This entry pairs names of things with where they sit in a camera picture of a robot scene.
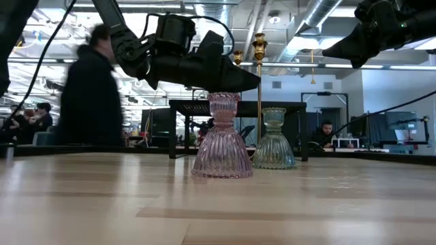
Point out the green ribbed glass candle holder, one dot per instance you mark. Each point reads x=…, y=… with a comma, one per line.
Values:
x=274, y=149

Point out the black metal mesh shelf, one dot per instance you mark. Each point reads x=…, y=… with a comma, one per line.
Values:
x=289, y=109

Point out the dark computer monitor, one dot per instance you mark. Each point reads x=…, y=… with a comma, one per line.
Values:
x=371, y=130

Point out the round ceiling fixture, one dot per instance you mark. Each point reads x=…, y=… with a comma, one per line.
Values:
x=274, y=18

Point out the large silver ventilation duct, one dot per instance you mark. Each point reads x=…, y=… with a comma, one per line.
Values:
x=218, y=10

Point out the yellow hanging pendant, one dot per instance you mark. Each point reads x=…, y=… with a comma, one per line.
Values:
x=312, y=81

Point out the pink ribbed glass candle holder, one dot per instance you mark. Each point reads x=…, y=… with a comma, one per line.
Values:
x=222, y=149

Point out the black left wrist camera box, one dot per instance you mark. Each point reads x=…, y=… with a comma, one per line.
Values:
x=175, y=32

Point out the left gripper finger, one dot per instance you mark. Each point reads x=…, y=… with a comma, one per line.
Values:
x=235, y=80

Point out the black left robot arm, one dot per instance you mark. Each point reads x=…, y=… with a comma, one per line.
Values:
x=129, y=51

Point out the black table edge rail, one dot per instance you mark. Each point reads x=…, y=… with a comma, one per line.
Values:
x=143, y=149

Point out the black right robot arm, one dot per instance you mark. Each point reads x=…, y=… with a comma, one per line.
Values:
x=422, y=20

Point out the grey computer monitor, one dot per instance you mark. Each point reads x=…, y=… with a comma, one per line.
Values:
x=400, y=120

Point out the black metal frame stand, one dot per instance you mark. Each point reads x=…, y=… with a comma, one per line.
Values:
x=323, y=93

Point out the grey plastic chair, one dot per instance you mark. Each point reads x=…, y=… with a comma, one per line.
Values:
x=44, y=139

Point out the wall air vent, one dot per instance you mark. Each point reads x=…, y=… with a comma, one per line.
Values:
x=276, y=85
x=327, y=85

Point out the grey metal post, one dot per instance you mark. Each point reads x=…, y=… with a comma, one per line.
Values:
x=9, y=153

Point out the black monitor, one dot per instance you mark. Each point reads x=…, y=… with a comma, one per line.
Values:
x=156, y=126

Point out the overhead light bar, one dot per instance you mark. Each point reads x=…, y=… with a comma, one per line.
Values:
x=289, y=64

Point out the person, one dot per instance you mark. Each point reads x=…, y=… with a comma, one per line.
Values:
x=44, y=119
x=88, y=102
x=326, y=131
x=22, y=124

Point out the slanted silver ventilation duct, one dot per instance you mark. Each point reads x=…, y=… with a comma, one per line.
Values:
x=316, y=13

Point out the short brass candlestick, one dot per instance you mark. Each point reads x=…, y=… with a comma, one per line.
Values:
x=238, y=56

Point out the small white rack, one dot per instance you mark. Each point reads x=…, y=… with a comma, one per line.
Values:
x=345, y=139

